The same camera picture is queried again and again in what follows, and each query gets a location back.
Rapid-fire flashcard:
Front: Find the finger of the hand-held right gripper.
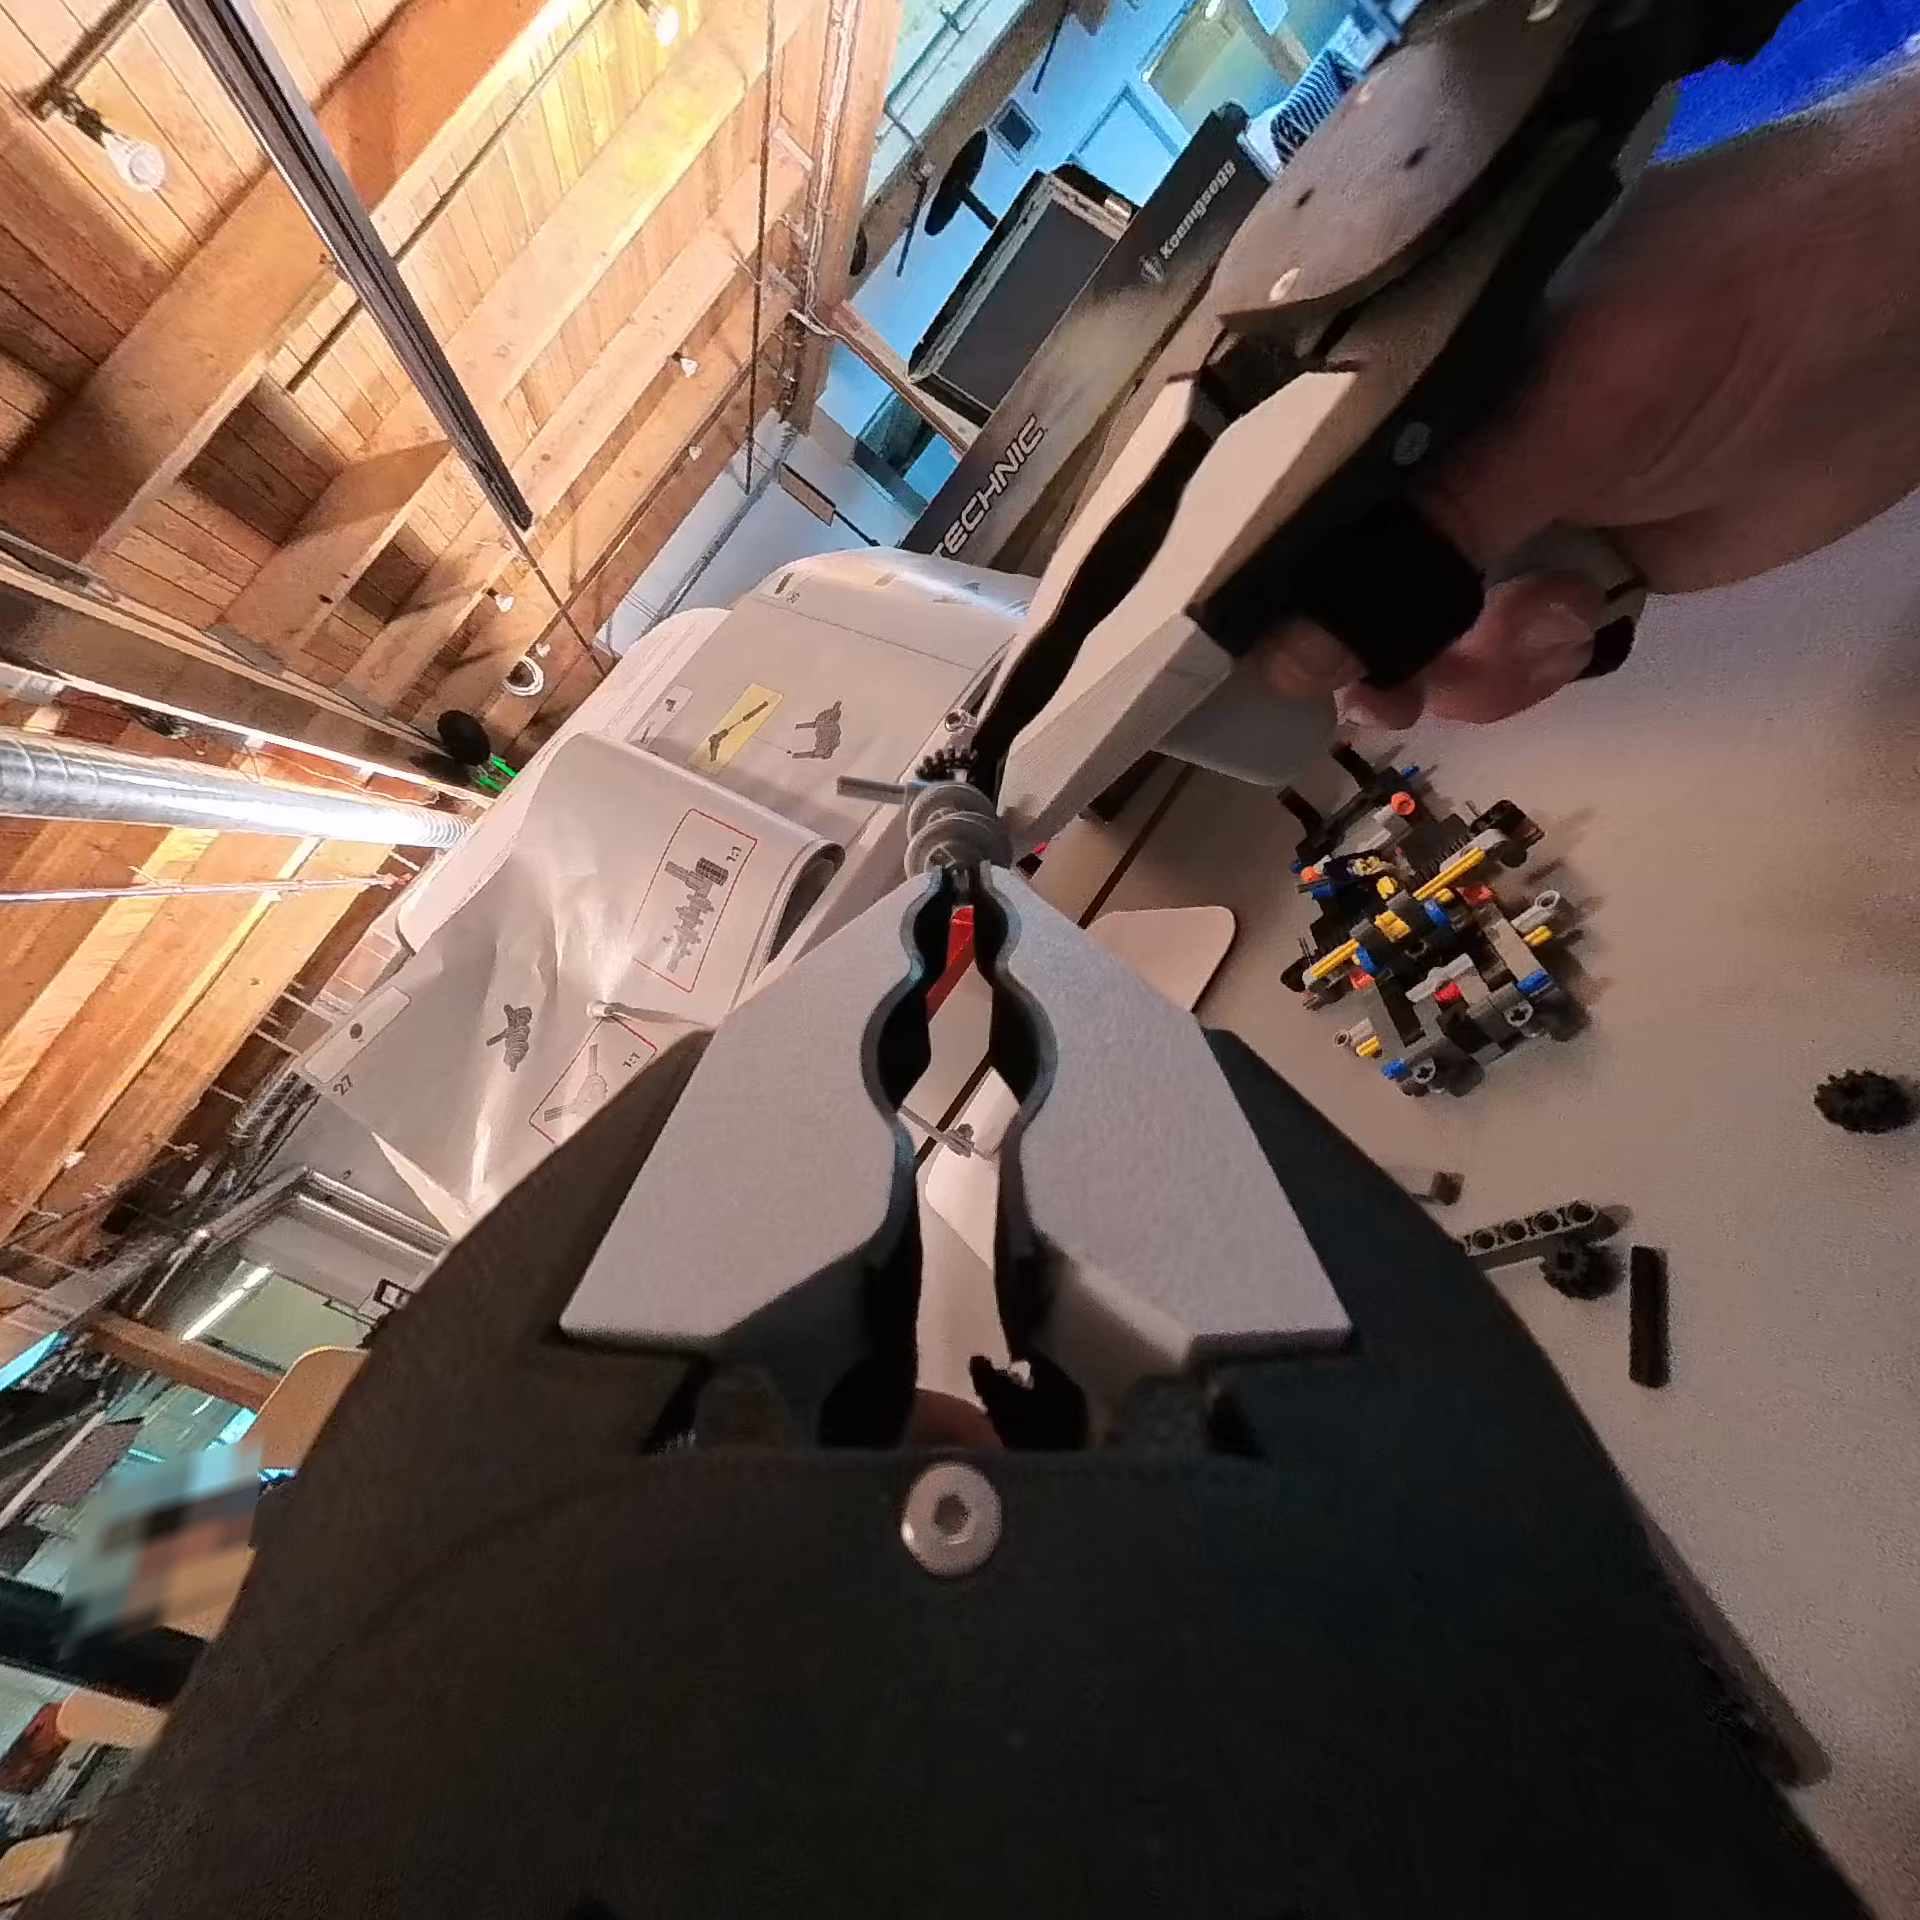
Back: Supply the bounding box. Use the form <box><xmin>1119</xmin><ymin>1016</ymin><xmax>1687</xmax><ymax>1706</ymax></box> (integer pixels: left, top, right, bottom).
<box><xmin>961</xmin><ymin>381</ymin><xmax>1210</xmax><ymax>760</ymax></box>
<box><xmin>996</xmin><ymin>369</ymin><xmax>1412</xmax><ymax>841</ymax></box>

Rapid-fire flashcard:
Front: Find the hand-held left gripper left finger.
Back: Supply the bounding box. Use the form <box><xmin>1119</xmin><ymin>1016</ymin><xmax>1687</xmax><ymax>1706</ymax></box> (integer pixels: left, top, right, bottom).
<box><xmin>562</xmin><ymin>879</ymin><xmax>953</xmax><ymax>1443</ymax></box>

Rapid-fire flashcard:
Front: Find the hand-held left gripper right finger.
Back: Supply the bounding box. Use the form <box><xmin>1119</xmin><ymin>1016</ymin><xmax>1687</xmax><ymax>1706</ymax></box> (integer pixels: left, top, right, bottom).
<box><xmin>984</xmin><ymin>879</ymin><xmax>1354</xmax><ymax>1426</ymax></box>

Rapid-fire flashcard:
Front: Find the grey crankshaft gear assembly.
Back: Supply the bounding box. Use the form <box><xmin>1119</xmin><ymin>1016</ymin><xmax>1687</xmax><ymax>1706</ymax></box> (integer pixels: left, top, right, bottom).
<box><xmin>837</xmin><ymin>705</ymin><xmax>1011</xmax><ymax>887</ymax></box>

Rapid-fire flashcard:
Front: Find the black toy set box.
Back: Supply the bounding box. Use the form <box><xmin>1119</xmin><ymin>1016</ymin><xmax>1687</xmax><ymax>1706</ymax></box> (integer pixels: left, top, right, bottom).
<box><xmin>900</xmin><ymin>106</ymin><xmax>1279</xmax><ymax>572</ymax></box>

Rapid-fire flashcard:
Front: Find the person's right hand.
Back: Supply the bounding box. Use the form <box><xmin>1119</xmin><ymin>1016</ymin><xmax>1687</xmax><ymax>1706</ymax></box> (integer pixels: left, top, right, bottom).
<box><xmin>1276</xmin><ymin>76</ymin><xmax>1920</xmax><ymax>723</ymax></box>

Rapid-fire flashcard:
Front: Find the pale plywood stand foot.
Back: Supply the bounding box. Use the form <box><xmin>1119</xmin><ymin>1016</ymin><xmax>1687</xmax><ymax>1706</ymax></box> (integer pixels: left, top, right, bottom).
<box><xmin>1083</xmin><ymin>903</ymin><xmax>1240</xmax><ymax>1039</ymax></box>

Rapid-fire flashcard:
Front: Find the black flight case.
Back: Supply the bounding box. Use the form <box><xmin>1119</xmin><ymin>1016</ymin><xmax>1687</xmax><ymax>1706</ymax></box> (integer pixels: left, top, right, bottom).
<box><xmin>908</xmin><ymin>168</ymin><xmax>1135</xmax><ymax>429</ymax></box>

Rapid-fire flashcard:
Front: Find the white instruction booklet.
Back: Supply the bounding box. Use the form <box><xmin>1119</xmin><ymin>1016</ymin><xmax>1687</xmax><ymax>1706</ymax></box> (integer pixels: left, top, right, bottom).
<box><xmin>300</xmin><ymin>546</ymin><xmax>1051</xmax><ymax>1248</ymax></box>

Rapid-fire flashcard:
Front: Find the multicoloured brick chassis assembly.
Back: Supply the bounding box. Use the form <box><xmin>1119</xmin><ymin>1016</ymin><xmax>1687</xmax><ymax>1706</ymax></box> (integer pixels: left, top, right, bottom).
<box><xmin>1279</xmin><ymin>743</ymin><xmax>1595</xmax><ymax>1100</ymax></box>

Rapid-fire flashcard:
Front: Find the dark grey holed beam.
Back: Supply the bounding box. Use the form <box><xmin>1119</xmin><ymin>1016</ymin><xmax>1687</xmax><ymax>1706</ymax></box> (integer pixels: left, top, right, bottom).
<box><xmin>1464</xmin><ymin>1200</ymin><xmax>1626</xmax><ymax>1273</ymax></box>

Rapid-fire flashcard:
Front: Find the blue pad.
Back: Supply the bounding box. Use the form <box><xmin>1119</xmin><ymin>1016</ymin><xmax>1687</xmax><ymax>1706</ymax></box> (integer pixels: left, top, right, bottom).
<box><xmin>1665</xmin><ymin>0</ymin><xmax>1920</xmax><ymax>129</ymax></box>

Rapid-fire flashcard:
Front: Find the wooden chair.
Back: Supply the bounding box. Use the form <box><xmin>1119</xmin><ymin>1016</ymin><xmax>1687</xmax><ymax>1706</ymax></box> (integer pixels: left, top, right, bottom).
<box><xmin>257</xmin><ymin>1341</ymin><xmax>368</xmax><ymax>1489</ymax></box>

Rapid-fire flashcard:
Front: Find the silver ventilation duct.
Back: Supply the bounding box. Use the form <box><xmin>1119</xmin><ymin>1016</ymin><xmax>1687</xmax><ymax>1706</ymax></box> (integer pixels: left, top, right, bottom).
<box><xmin>0</xmin><ymin>728</ymin><xmax>483</xmax><ymax>858</ymax></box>

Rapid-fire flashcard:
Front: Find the black ceiling rail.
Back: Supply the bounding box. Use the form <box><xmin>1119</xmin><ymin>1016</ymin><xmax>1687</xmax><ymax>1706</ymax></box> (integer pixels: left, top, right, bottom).
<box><xmin>164</xmin><ymin>0</ymin><xmax>539</xmax><ymax>535</ymax></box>

